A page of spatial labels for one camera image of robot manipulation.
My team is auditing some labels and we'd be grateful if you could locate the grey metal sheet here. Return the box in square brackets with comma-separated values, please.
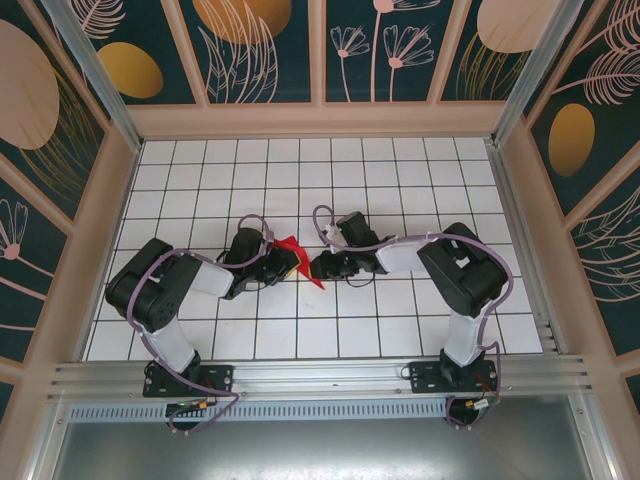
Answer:
[29, 419, 619, 480]

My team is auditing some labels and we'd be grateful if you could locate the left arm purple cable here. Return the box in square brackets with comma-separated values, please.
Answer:
[127, 213, 275, 437]

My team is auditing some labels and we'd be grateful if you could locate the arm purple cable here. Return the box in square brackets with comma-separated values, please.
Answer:
[312, 204, 516, 432]
[127, 213, 275, 437]

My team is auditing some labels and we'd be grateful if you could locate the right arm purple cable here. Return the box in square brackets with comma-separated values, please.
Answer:
[312, 204, 516, 432]

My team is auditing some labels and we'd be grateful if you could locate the long aluminium mounting rail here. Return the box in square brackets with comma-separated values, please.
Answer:
[47, 354, 594, 406]

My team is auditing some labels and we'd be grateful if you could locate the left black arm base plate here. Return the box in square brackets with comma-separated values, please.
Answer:
[143, 363, 236, 399]

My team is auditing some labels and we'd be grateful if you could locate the grey slotted cable duct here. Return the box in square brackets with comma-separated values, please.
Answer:
[67, 399, 451, 424]

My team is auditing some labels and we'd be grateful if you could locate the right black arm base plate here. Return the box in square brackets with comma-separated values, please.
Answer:
[408, 360, 501, 396]

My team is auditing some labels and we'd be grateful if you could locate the aluminium side rail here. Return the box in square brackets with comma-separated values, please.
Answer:
[487, 142, 569, 354]

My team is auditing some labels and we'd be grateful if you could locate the aluminium frame post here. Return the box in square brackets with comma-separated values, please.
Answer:
[42, 0, 144, 154]
[489, 0, 586, 146]

